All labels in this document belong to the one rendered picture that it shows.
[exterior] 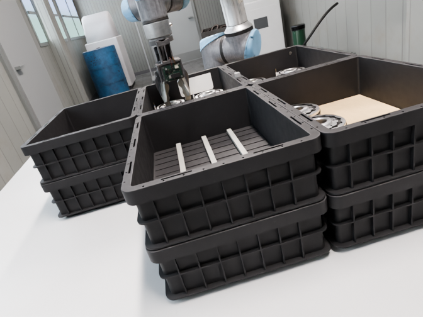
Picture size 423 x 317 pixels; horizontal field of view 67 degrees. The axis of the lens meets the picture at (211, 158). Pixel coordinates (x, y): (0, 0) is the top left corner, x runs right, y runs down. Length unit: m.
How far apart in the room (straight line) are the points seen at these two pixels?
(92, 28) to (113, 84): 1.39
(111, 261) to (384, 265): 0.52
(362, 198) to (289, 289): 0.19
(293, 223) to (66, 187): 0.63
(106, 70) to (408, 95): 5.75
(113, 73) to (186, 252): 5.85
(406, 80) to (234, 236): 0.50
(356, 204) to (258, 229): 0.17
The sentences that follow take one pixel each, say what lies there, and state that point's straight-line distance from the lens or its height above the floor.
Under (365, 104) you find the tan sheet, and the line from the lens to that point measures 0.88.
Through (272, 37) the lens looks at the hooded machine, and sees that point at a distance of 5.18.
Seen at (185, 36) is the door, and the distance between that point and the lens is 8.84.
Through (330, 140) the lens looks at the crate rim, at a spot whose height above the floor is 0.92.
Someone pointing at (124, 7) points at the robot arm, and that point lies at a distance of 1.13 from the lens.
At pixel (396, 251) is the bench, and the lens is 0.63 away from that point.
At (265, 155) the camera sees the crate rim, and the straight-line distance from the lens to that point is 0.46.
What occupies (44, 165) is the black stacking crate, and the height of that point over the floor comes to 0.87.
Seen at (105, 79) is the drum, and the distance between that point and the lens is 6.27.
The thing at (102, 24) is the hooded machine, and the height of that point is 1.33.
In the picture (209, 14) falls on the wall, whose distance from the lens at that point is 8.98.
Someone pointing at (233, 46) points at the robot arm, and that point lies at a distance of 1.35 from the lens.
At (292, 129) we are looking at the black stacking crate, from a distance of 0.56.
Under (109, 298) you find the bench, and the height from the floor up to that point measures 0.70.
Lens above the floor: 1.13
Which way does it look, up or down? 25 degrees down
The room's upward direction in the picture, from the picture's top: 15 degrees counter-clockwise
